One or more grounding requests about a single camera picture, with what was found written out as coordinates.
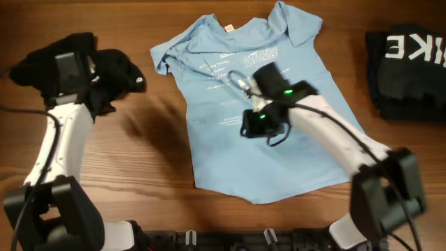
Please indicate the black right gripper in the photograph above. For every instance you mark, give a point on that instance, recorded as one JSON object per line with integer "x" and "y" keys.
{"x": 253, "y": 130}

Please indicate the light blue t-shirt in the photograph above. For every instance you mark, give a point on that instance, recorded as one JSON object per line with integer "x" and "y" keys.
{"x": 223, "y": 161}

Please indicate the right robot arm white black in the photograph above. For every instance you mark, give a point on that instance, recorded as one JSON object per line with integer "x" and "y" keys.
{"x": 386, "y": 188}

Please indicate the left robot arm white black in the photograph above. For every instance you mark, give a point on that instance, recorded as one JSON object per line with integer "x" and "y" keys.
{"x": 51, "y": 211}

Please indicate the folded black shirt white letters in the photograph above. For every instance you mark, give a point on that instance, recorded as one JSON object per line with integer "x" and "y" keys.
{"x": 406, "y": 73}

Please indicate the crumpled black garment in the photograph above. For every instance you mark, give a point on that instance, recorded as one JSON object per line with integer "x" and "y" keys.
{"x": 115, "y": 73}

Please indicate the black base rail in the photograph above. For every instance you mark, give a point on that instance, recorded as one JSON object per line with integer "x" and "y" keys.
{"x": 267, "y": 240}

